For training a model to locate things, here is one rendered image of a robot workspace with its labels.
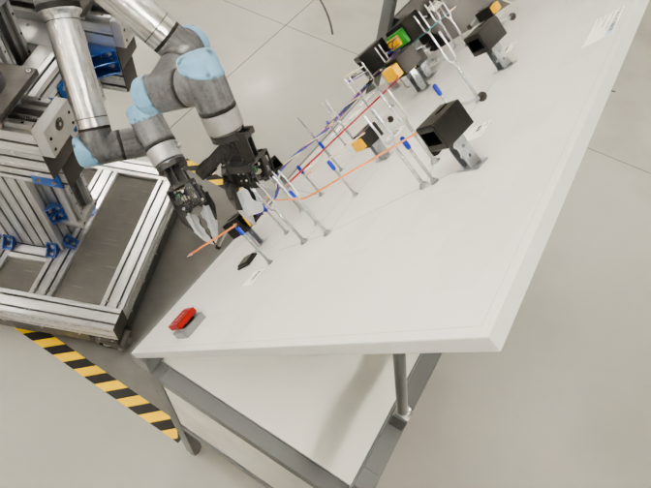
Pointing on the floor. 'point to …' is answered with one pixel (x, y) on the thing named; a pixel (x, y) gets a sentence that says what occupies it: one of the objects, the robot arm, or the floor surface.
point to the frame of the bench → (315, 475)
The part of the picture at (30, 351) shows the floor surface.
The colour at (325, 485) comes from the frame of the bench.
